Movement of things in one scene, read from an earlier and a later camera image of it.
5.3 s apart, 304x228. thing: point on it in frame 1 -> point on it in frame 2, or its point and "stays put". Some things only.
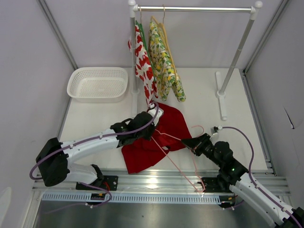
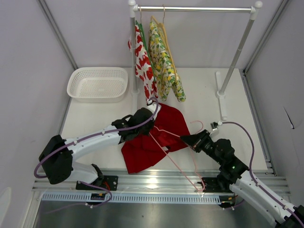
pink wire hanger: (191, 152) -> (199, 121)
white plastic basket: (98, 84) stays put
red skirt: (171, 129) stays put
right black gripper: (199, 141) stays put
